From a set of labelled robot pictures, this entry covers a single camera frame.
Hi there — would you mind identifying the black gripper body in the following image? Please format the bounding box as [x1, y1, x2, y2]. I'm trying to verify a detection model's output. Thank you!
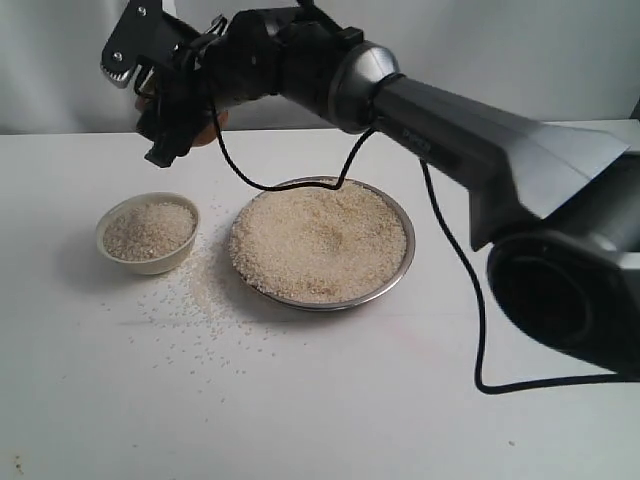
[169, 7, 363, 120]

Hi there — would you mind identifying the brown wooden cup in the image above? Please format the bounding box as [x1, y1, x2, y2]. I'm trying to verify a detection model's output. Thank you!
[135, 96, 229, 147]

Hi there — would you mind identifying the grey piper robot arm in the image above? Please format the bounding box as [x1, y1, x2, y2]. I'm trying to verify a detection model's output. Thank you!
[100, 1, 639, 385]

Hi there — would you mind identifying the rice in small bowl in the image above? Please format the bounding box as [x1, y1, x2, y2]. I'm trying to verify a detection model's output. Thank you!
[102, 202, 196, 262]

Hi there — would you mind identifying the small cream ceramic bowl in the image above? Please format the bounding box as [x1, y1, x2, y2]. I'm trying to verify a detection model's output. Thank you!
[96, 192, 200, 275]

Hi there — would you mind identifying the rice in steel plate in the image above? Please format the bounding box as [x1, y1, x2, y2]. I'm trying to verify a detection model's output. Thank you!
[230, 178, 408, 304]

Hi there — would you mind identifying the spilled rice on table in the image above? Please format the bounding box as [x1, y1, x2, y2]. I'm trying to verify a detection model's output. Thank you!
[86, 200, 303, 403]

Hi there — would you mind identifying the round steel plate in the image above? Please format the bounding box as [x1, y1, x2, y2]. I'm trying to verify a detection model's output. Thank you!
[228, 175, 417, 312]

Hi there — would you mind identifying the white backdrop cloth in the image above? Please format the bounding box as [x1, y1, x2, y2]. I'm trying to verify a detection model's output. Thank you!
[1, 0, 639, 134]

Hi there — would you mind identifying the black cable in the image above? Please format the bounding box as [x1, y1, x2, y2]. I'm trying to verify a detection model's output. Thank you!
[204, 0, 636, 396]

